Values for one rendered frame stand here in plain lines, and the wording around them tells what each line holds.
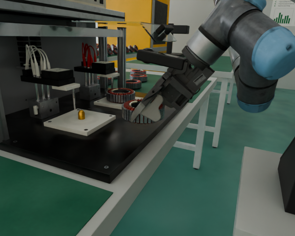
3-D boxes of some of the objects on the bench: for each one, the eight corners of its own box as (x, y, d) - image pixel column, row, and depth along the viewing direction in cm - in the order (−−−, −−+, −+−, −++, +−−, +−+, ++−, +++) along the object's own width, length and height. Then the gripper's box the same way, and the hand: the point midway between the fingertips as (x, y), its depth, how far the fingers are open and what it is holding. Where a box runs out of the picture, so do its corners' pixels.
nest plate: (145, 100, 94) (145, 98, 94) (129, 111, 81) (129, 107, 81) (114, 96, 100) (114, 93, 99) (93, 104, 87) (93, 101, 86)
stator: (125, 80, 143) (125, 74, 142) (137, 78, 152) (137, 72, 151) (139, 83, 137) (139, 77, 136) (150, 80, 146) (151, 75, 144)
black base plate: (186, 103, 101) (187, 98, 100) (109, 184, 45) (109, 174, 44) (97, 90, 117) (96, 85, 117) (-41, 137, 62) (-43, 129, 61)
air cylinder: (60, 112, 77) (58, 96, 75) (42, 119, 70) (40, 102, 68) (48, 110, 79) (46, 94, 77) (30, 116, 72) (27, 99, 70)
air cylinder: (100, 96, 98) (100, 84, 96) (90, 100, 91) (89, 87, 90) (90, 95, 100) (90, 82, 98) (79, 99, 93) (78, 85, 91)
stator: (145, 88, 125) (145, 81, 124) (128, 90, 119) (128, 83, 117) (134, 84, 133) (134, 77, 132) (117, 86, 127) (117, 79, 126)
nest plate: (115, 118, 73) (115, 115, 73) (87, 136, 60) (86, 132, 60) (77, 111, 79) (77, 107, 78) (43, 126, 66) (43, 121, 65)
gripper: (208, 77, 42) (146, 144, 52) (219, 66, 58) (170, 119, 68) (173, 47, 43) (119, 119, 52) (194, 44, 59) (149, 99, 68)
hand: (140, 111), depth 60 cm, fingers closed on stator, 13 cm apart
